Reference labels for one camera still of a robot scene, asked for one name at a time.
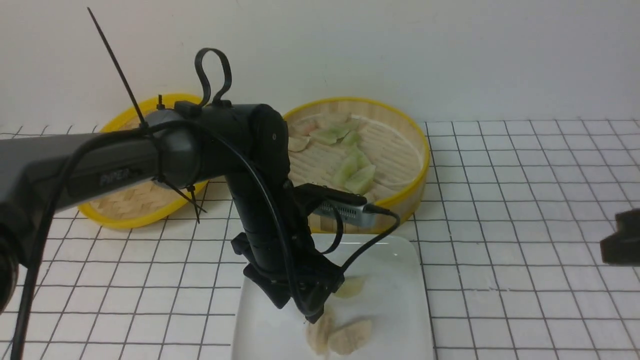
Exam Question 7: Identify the beige dumpling on plate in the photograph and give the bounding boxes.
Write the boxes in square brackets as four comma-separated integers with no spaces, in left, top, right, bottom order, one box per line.
[327,319,373,356]

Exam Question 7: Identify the white dumpling left in steamer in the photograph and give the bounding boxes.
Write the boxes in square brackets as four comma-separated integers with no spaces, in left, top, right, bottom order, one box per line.
[287,136,311,153]

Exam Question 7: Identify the black zip tie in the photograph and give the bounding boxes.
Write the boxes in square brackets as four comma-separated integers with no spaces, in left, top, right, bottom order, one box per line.
[86,6,148,128]

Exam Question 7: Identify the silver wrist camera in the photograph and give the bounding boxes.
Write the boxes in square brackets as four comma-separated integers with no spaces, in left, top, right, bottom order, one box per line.
[294,183,377,229]

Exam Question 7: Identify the green dumpling on plate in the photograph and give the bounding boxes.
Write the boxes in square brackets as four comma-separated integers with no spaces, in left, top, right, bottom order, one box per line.
[333,276,366,299]

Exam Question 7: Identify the bamboo steamer lid yellow rim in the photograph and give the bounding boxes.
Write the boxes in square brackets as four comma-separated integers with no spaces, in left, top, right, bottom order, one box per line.
[77,93,200,229]

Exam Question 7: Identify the bamboo steamer basket yellow rim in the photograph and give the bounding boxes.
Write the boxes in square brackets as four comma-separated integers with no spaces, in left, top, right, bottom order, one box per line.
[284,96,430,223]

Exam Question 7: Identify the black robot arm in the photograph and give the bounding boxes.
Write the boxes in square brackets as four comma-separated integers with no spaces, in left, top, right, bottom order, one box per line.
[0,104,344,326]

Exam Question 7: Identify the white square plate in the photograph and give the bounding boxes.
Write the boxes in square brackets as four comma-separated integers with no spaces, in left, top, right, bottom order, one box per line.
[231,235,435,360]

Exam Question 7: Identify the black cable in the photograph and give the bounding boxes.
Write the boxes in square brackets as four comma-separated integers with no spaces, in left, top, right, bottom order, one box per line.
[10,120,401,360]

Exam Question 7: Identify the small green dumpling in steamer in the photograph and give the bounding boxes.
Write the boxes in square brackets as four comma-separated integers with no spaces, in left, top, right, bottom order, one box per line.
[340,130,361,147]

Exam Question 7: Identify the pale dumpling back of steamer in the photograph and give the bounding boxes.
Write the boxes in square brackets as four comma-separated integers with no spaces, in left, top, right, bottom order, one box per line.
[316,112,351,128]

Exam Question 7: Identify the beige dumpling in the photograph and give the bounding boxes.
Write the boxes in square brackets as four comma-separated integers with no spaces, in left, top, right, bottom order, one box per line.
[305,306,335,356]
[327,319,373,356]

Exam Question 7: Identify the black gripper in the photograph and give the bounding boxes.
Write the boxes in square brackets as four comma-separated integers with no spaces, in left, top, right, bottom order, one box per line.
[231,233,345,324]

